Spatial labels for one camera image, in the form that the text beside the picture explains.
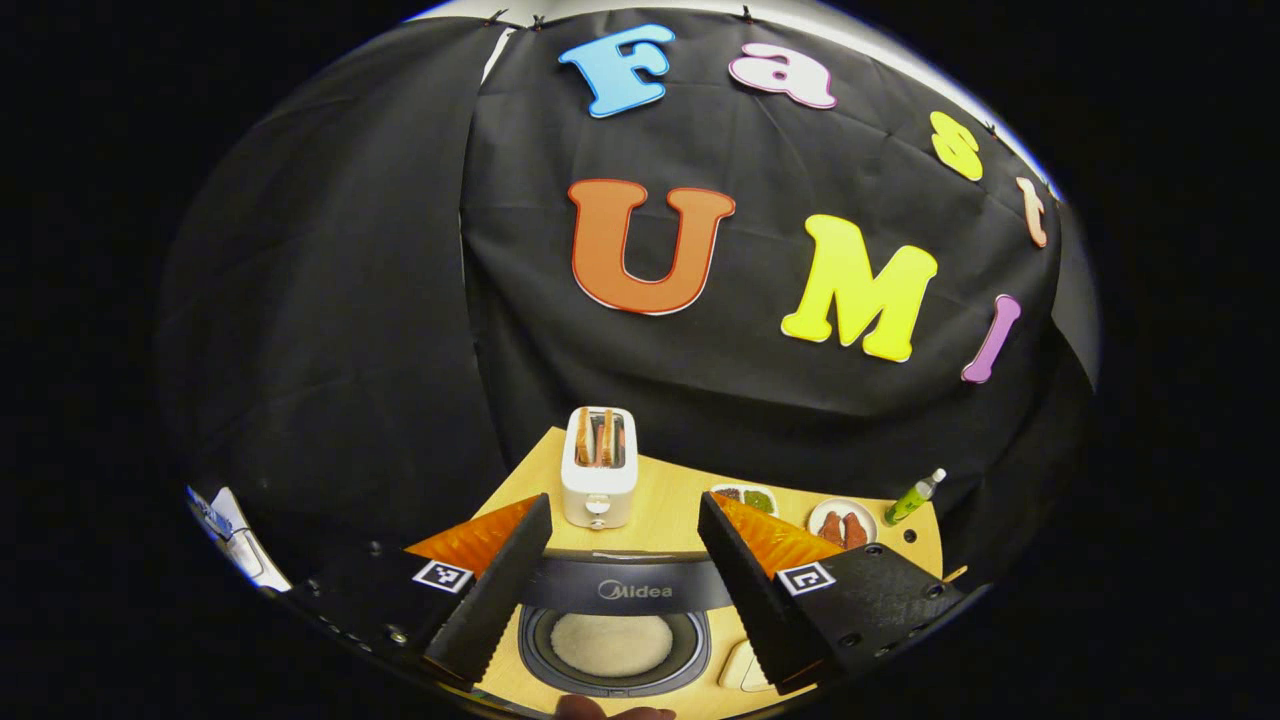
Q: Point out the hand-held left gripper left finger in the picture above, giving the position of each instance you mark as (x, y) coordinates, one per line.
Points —
(490, 600)

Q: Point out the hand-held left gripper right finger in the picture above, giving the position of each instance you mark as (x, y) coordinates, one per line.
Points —
(765, 600)

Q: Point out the white rice heap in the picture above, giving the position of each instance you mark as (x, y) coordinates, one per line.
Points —
(612, 645)

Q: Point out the dark grey rice cooker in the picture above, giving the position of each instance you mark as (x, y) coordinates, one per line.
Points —
(630, 590)

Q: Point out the cream rectangular rice container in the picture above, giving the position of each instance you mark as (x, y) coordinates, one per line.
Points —
(740, 668)

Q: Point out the white round plate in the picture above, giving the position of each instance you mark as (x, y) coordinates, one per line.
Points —
(815, 520)

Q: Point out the brown meat piece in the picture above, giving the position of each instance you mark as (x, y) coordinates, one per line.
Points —
(856, 530)
(831, 528)

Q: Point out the white divided bean dish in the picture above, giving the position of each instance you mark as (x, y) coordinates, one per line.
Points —
(745, 498)

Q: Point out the white toaster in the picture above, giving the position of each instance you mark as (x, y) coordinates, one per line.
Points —
(598, 495)

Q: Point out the green drink bottle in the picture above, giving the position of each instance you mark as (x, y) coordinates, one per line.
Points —
(912, 498)

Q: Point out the toast slice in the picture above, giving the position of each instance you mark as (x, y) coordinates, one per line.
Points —
(606, 438)
(583, 437)

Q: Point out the white box device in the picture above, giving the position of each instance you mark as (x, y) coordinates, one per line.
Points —
(245, 550)

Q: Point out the black backdrop cloth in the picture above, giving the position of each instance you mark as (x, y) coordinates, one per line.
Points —
(350, 300)

